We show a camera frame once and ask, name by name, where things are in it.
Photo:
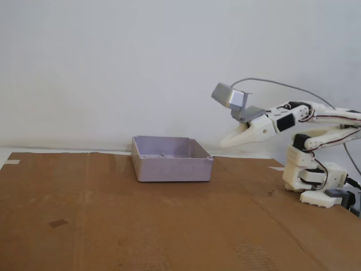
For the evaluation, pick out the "pale grey plastic box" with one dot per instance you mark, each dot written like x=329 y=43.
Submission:
x=169 y=169

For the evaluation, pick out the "brown cardboard sheet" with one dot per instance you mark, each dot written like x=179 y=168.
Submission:
x=112 y=211

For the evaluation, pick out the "grey table clamp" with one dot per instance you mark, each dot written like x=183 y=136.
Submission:
x=335 y=193

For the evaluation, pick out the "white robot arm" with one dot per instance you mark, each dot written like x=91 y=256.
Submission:
x=330 y=135

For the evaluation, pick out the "white tape strip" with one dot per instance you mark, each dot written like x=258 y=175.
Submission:
x=12 y=162

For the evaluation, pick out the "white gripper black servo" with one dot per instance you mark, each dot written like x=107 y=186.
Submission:
x=259 y=132

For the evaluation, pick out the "silver webcam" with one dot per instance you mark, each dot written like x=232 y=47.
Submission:
x=225 y=96

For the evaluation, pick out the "grey camera bracket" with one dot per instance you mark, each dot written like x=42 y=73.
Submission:
x=252 y=113

